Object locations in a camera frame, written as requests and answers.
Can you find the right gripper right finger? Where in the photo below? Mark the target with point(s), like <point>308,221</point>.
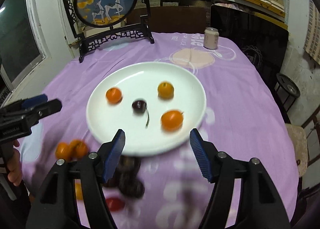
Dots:
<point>260,205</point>

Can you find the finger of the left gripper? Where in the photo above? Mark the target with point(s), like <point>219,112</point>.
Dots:
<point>45,109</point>
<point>34,101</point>

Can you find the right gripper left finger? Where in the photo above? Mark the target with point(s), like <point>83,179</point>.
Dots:
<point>55,204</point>

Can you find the yellow orange kumquat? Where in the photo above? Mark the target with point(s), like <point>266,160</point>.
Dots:
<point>165,90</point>
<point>78,191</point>

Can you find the large orange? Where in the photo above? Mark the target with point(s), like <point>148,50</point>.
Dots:
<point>64,151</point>

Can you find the red cherry tomato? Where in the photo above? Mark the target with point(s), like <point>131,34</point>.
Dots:
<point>115,204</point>

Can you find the small orange mandarin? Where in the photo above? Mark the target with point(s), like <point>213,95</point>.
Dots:
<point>114,95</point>

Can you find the dark purple mangosteen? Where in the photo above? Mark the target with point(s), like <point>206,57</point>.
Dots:
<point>129,165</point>
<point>128,185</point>

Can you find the dark purple plum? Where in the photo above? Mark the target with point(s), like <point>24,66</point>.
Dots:
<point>139,106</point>

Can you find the person's left hand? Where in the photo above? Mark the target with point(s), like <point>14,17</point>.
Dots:
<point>14,166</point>

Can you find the wooden chair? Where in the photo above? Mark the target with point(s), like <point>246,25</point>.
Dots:
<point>299,139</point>

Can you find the white oval plate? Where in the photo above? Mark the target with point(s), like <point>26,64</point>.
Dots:
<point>156,104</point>

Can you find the round deer embroidery screen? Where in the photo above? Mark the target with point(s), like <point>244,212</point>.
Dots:
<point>94,22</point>

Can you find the black round stool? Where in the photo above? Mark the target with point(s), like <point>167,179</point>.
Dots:
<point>287,91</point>

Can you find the pale drink can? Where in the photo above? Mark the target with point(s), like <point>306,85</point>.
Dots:
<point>211,36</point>

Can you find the window with white frame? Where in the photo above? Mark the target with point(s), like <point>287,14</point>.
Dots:
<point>23,45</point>

